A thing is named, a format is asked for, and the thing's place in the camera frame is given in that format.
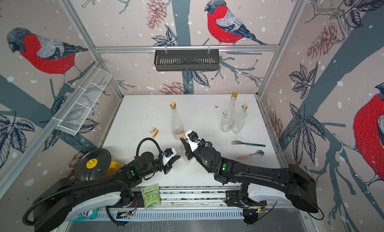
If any small corked glass bottle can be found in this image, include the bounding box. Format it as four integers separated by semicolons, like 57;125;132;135
180;134;191;163

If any pink handled spoon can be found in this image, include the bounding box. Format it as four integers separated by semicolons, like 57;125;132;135
237;150;265;159

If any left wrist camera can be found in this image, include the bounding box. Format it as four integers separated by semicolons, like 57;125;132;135
162;148;177;166

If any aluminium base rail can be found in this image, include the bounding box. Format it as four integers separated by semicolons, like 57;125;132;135
84;186;298;224

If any Fox's candy bag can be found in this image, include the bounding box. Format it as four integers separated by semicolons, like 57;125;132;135
69;209;98;222

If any green handled fork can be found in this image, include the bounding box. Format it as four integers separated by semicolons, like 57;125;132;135
231;140;266;147

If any green snack packet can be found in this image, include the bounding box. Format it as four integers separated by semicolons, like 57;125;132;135
141;184;161;210

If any white wire mesh basket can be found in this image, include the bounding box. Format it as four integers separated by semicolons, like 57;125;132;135
56;68;112;136

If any yellow cap glass bottle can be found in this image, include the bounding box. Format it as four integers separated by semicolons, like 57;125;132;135
220;92;238;132

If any black hanging metal basket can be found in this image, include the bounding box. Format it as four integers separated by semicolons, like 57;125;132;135
154;49;220;72

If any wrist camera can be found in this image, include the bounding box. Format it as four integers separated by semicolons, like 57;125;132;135
185;130;200;152
162;148;177;166

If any small corked labelled bottle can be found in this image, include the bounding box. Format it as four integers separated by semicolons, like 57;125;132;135
231;104;248;134

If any tall corked glass bottle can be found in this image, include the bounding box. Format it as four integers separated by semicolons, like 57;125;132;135
170;102;184;140

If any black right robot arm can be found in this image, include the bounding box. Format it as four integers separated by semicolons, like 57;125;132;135
181;139;322;214

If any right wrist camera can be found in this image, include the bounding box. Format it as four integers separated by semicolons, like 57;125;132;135
185;130;200;152

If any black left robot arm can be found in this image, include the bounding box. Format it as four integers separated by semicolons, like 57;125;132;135
22;143;180;232

